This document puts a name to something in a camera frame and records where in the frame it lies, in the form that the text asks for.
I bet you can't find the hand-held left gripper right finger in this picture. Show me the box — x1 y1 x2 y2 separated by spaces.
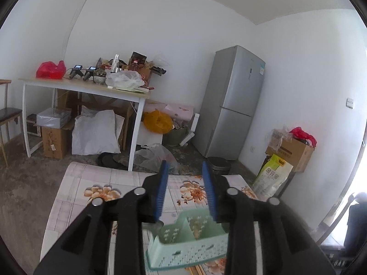
202 160 336 275

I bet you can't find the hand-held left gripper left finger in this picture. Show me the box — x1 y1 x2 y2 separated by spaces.
33 160 170 275

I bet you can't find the teal star-cut utensil holder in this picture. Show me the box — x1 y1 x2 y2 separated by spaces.
145 209 230 271

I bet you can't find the black trash bin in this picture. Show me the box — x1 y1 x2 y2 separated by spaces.
207 157 231 175

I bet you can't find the clear plastic floor bag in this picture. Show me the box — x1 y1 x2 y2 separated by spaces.
135 143 180 174

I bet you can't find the white and yellow rice bag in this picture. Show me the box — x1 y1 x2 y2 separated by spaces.
252 154 293 201

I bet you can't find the white board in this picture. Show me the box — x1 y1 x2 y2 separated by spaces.
183 113 200 146

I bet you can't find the yellow plastic bag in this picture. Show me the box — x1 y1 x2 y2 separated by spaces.
143 110 174 134

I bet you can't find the pink floral box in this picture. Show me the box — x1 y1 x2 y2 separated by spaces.
165 103 194 121

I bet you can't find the white sack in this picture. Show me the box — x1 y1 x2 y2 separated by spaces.
72 106 125 155

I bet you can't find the crinkled clear wrapper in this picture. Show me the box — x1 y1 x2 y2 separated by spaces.
270 126 290 149

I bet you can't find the floral tablecloth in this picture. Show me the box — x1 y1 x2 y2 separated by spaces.
40 161 287 275

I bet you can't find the silver refrigerator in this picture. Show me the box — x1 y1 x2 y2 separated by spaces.
192 45 266 161

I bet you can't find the open cardboard box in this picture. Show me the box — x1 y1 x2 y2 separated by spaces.
265 136 314 172

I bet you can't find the crumpled red bag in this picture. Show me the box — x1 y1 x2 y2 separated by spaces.
289 126 317 146

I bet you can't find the printed cardboard box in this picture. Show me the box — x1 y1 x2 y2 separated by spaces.
42 120 76 159

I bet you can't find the patterned bowl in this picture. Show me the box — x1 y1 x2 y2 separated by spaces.
93 69 107 85

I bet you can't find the plastic wrapped grey box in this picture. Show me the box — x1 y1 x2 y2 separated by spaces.
36 107 72 128

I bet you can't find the brown gift box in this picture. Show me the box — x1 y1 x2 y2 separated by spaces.
130 52 148 69

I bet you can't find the black handheld device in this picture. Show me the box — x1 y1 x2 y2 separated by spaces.
83 66 98 82
67 64 83 81

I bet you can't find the silver metal case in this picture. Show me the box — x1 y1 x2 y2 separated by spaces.
26 114 43 136

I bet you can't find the white desk with wooden top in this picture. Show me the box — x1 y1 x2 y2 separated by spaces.
18 77 151 172

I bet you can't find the red plastic bag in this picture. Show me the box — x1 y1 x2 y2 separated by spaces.
36 61 66 79

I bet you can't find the wooden chair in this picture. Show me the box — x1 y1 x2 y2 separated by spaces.
0 79 23 167

